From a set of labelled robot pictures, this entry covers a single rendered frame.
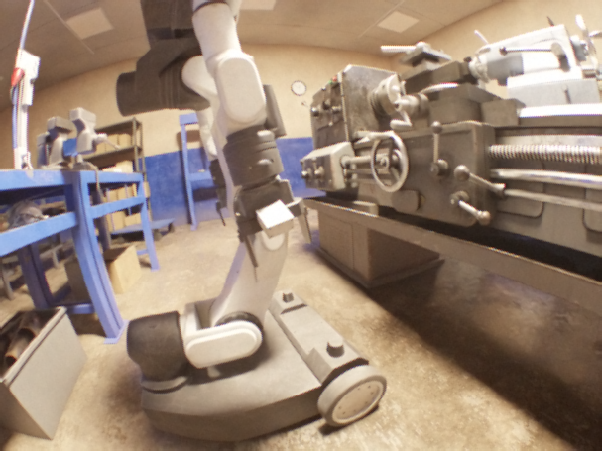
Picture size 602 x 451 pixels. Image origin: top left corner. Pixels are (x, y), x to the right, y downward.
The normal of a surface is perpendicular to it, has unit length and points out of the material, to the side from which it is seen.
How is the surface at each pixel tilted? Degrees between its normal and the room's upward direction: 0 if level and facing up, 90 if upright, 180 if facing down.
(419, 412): 0
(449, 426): 0
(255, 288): 90
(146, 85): 113
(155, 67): 90
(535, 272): 90
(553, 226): 90
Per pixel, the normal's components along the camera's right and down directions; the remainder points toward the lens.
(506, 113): -0.95, 0.15
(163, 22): 0.41, 0.55
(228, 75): 0.41, 0.16
